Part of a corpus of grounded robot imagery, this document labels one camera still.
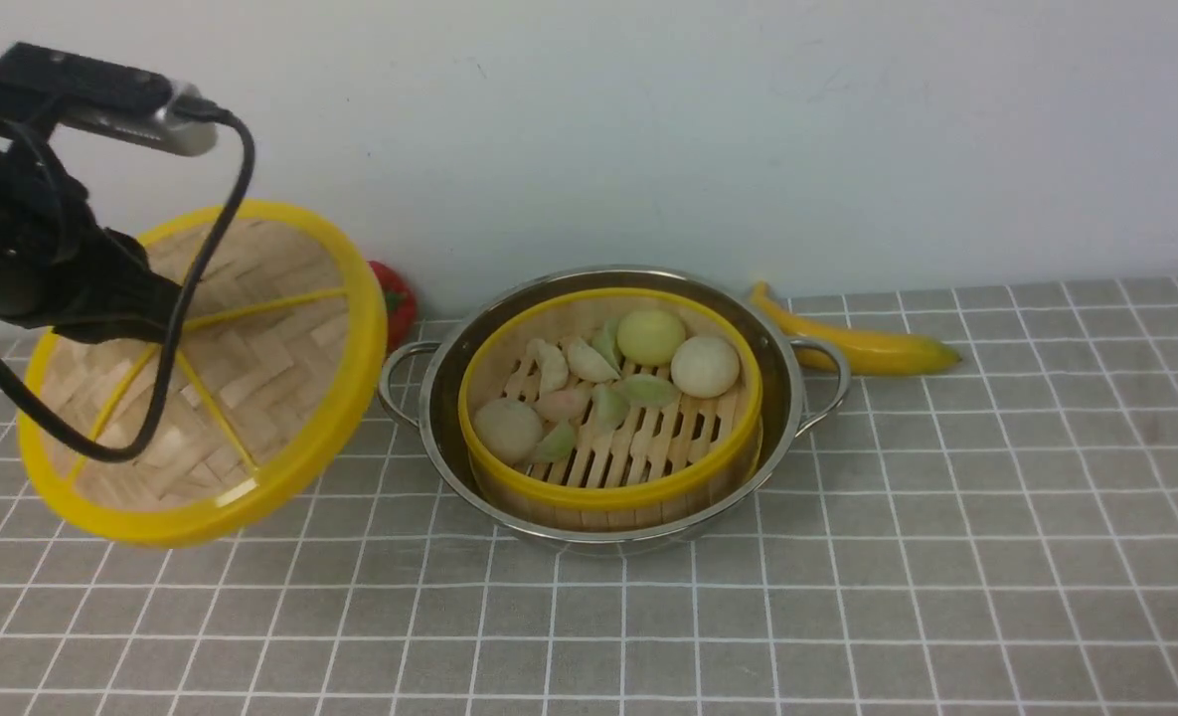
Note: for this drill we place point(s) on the white round bun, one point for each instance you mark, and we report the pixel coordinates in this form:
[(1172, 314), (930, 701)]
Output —
[(509, 429), (705, 367)]

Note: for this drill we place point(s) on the yellow woven bamboo steamer lid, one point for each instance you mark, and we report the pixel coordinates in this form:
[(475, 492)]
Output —
[(280, 359)]

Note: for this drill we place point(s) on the white round bun left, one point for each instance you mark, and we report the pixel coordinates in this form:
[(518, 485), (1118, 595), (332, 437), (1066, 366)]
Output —
[(509, 429)]

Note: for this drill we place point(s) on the stainless steel pot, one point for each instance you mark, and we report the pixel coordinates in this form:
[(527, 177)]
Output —
[(804, 380)]

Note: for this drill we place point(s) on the green round bun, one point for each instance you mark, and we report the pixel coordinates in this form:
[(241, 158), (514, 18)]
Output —
[(650, 337)]

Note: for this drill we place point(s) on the yellow banana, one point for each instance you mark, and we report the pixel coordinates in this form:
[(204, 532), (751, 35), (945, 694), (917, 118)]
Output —
[(869, 353)]

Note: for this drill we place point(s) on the white round bun right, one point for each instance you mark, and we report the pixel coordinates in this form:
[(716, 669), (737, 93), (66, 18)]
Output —
[(705, 367)]

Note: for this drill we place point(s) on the grey checked tablecloth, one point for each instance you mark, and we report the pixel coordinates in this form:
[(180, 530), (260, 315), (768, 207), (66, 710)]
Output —
[(1001, 540)]

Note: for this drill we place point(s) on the red bell pepper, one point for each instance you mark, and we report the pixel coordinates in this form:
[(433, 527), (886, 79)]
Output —
[(401, 305)]

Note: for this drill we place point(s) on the white dumpling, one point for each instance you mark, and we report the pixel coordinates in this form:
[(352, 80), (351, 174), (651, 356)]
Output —
[(586, 364)]

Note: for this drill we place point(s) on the yellow bamboo steamer basket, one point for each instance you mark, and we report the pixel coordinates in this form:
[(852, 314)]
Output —
[(658, 465)]

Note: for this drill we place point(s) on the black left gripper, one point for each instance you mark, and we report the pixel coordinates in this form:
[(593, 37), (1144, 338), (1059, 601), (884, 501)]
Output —
[(61, 270)]

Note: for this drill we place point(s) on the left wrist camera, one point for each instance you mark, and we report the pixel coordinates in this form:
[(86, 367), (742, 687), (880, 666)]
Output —
[(44, 88)]

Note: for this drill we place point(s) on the green dumpling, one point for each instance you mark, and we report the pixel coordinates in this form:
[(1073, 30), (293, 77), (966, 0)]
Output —
[(646, 391)]

